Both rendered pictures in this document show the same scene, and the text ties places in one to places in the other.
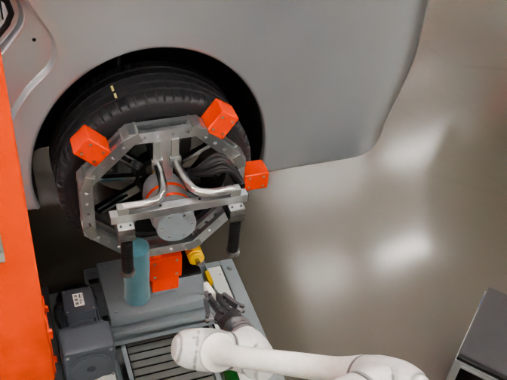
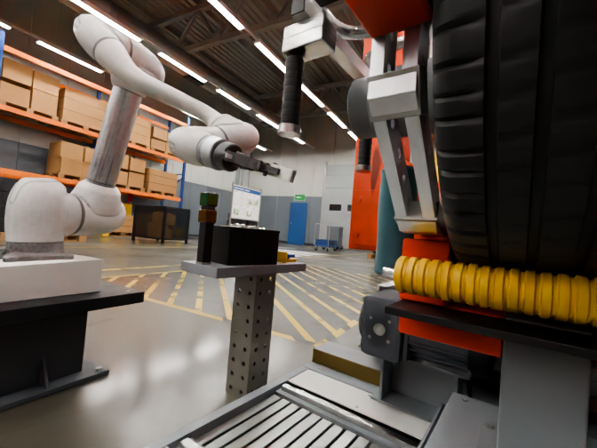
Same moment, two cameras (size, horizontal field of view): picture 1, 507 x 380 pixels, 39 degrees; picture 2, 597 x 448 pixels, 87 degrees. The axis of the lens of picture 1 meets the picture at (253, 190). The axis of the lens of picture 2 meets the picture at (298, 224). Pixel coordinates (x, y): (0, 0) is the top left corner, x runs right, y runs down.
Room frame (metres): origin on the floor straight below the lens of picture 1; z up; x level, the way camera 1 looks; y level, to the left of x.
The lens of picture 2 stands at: (2.13, -0.22, 0.56)
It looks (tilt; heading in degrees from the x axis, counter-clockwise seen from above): 2 degrees up; 150
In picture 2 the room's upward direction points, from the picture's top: 5 degrees clockwise
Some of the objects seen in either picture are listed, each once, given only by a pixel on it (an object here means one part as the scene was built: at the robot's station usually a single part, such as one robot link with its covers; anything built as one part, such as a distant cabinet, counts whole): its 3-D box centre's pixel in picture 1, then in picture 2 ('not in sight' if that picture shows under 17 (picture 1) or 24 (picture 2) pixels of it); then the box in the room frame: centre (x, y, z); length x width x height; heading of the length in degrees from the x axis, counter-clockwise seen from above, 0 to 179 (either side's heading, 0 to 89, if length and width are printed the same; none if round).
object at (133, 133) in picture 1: (163, 191); (443, 94); (1.75, 0.29, 0.85); 0.54 x 0.07 x 0.54; 114
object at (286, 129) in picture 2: (234, 235); (291, 94); (1.60, 0.04, 0.83); 0.04 x 0.04 x 0.16
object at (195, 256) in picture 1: (188, 236); (486, 286); (1.89, 0.22, 0.51); 0.29 x 0.06 x 0.06; 24
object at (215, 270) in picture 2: not in sight; (250, 266); (1.12, 0.18, 0.44); 0.43 x 0.17 x 0.03; 114
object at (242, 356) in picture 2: not in sight; (250, 330); (1.11, 0.21, 0.21); 0.10 x 0.10 x 0.42; 24
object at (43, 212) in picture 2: not in sight; (40, 209); (0.75, -0.45, 0.57); 0.18 x 0.16 x 0.22; 131
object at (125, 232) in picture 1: (124, 225); not in sight; (1.49, 0.37, 0.93); 0.09 x 0.05 x 0.05; 24
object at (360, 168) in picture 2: (127, 255); (365, 144); (1.47, 0.36, 0.83); 0.04 x 0.04 x 0.16
